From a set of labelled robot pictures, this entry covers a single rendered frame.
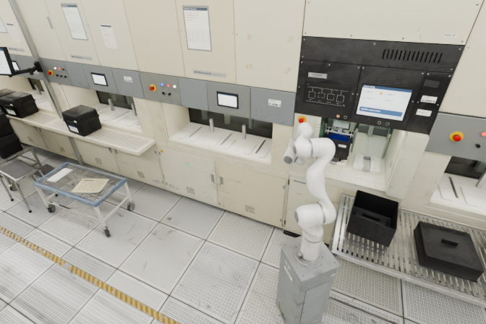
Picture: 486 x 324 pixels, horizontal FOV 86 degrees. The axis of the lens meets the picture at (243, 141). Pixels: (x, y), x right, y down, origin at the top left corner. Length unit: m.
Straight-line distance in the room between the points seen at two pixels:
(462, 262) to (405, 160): 0.65
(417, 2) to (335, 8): 0.41
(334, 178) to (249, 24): 1.37
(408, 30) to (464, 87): 0.46
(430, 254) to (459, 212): 0.55
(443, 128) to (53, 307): 3.22
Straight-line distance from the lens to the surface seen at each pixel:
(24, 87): 5.36
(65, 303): 2.96
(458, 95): 1.99
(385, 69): 1.87
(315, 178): 1.46
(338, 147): 2.34
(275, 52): 1.94
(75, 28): 3.17
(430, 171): 2.21
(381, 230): 1.97
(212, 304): 2.54
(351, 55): 1.85
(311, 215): 1.52
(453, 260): 2.06
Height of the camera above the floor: 2.27
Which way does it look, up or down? 32 degrees down
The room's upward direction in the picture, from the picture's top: 1 degrees counter-clockwise
